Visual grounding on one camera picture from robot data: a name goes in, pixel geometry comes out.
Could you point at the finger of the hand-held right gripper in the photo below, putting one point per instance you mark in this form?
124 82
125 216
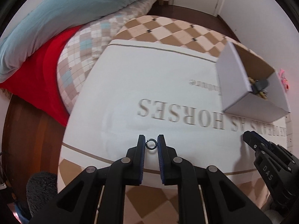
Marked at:
268 172
286 151

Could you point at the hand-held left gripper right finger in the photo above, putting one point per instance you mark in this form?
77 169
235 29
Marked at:
161 161

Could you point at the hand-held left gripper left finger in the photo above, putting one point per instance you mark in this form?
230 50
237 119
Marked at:
140 161

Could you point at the cardboard box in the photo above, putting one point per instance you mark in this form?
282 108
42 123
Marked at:
236 84

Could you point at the white power strip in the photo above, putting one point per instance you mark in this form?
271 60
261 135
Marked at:
289 133

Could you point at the pink plush toy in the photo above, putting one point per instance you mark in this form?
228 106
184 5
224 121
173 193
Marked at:
284 79

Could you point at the checkered printed tablecloth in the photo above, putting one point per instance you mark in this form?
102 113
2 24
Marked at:
140 86

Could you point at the grey fluffy slipper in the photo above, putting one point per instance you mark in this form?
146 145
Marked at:
42 191

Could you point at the checkered bed cover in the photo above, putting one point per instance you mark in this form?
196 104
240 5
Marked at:
93 39

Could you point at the red bed sheet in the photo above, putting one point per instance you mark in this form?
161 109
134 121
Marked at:
39 74

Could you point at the beige textured blanket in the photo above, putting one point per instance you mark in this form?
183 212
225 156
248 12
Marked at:
151 0

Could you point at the light blue pillow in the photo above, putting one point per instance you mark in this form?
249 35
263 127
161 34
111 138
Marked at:
58 16

